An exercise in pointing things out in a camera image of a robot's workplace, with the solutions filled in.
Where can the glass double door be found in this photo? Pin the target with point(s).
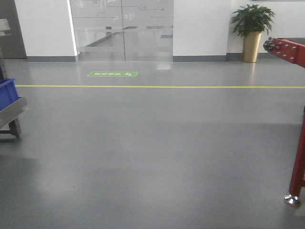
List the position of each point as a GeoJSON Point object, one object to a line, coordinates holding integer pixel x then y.
{"type": "Point", "coordinates": [123, 30]}

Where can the gold plant pot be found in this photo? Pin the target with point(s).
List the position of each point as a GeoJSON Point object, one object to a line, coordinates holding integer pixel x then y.
{"type": "Point", "coordinates": [251, 44]}

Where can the potted green plant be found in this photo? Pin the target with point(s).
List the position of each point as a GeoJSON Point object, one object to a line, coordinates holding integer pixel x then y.
{"type": "Point", "coordinates": [252, 18]}

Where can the blue plastic bin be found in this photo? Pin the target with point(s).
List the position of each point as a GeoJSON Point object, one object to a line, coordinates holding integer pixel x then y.
{"type": "Point", "coordinates": [8, 93]}

